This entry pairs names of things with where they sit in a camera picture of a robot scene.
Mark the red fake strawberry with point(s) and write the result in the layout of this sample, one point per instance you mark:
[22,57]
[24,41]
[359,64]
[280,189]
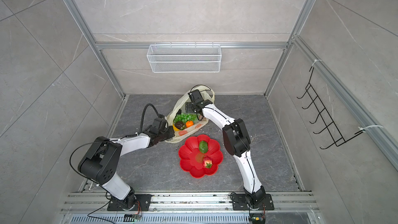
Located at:
[207,163]

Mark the aluminium rail frame front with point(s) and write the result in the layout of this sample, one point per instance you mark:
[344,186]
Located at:
[94,207]

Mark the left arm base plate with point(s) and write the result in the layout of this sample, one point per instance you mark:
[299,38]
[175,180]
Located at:
[130,203]

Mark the white wire mesh basket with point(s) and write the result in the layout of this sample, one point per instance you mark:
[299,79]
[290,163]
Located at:
[184,58]

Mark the green fake grapes bunch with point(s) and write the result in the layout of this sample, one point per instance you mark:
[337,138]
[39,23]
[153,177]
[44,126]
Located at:
[185,117]

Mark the cream plastic bag fruit print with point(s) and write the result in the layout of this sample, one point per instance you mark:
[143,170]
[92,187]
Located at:
[179,108]

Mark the yellow fake banana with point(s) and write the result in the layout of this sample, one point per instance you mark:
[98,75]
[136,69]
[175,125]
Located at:
[176,129]

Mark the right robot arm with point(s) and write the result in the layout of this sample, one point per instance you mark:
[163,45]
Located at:
[237,143]

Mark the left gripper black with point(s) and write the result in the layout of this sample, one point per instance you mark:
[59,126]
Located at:
[170,128]

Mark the dark brown fake fruit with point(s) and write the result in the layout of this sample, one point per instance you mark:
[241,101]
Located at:
[180,125]

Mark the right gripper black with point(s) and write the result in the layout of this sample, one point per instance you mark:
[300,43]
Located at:
[188,107]

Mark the dark green fake avocado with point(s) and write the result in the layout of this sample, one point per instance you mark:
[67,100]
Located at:
[203,146]

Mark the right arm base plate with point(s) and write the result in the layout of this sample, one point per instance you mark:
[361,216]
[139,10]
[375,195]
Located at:
[243,202]

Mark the black wire hook rack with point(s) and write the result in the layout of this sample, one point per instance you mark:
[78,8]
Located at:
[324,116]

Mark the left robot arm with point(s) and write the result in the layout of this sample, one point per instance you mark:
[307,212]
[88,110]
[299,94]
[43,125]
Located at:
[101,160]

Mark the orange fake fruit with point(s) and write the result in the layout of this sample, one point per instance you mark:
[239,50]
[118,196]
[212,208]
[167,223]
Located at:
[189,123]

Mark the red flower-shaped plastic plate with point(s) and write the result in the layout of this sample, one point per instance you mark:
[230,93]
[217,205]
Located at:
[191,159]

